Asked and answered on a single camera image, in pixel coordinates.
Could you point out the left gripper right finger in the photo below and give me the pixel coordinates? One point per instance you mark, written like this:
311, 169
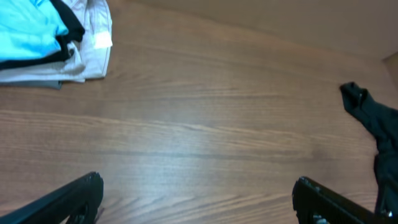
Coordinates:
315, 203

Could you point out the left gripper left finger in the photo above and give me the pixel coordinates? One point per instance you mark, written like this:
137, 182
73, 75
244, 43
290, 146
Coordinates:
76, 202

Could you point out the light blue t-shirt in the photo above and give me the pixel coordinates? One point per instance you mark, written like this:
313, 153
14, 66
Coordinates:
29, 29

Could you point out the black shirt on right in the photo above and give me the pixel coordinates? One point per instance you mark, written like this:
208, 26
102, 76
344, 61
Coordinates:
381, 122

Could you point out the folded grey garment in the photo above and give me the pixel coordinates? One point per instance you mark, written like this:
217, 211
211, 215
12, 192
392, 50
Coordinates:
37, 84

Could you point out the folded beige shirt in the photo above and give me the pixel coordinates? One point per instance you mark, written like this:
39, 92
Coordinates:
90, 56

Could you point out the folded black shirt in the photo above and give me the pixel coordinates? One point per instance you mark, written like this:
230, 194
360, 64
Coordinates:
76, 32

